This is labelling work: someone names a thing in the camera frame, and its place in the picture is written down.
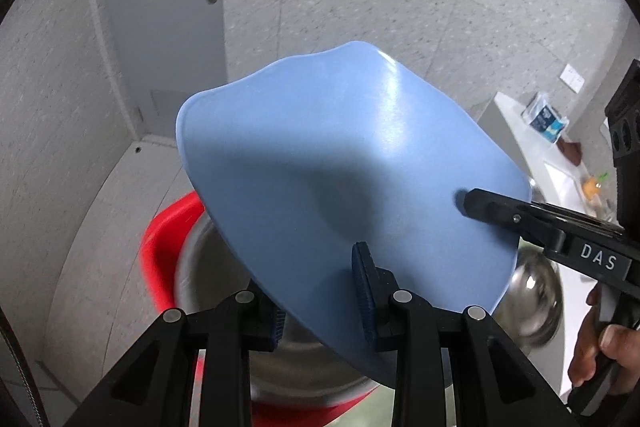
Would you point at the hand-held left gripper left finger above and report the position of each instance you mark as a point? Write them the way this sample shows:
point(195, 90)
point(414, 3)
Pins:
point(276, 326)

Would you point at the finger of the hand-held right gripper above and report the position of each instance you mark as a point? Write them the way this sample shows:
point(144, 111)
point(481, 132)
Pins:
point(505, 211)

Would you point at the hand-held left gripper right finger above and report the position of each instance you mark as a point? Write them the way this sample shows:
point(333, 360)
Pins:
point(363, 292)

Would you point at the large steel bowl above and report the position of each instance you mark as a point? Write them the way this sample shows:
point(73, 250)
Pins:
point(300, 372)

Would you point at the blue plate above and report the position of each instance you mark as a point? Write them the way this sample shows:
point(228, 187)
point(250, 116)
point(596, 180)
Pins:
point(350, 167)

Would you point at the red plastic basin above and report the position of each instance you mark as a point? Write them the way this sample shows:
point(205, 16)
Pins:
point(165, 257)

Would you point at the person's right hand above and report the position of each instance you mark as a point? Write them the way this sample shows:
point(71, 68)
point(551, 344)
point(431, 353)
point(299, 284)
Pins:
point(595, 342)

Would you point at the orange bottle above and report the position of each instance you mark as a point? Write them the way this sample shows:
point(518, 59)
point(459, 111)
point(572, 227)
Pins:
point(593, 187)

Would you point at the brown cloth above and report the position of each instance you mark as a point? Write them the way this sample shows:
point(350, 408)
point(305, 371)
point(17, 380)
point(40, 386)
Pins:
point(572, 151)

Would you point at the white counter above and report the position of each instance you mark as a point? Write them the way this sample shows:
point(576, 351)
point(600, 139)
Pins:
point(545, 157)

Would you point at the small steel bowl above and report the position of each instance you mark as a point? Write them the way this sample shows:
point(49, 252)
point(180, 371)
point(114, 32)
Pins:
point(535, 297)

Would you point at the tissue packet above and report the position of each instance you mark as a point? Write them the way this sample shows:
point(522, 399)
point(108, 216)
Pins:
point(546, 118)

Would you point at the grey door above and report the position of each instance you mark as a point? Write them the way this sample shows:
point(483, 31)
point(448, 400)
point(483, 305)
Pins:
point(160, 22)

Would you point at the wall switch plate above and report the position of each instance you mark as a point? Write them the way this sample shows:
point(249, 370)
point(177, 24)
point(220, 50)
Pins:
point(573, 76)

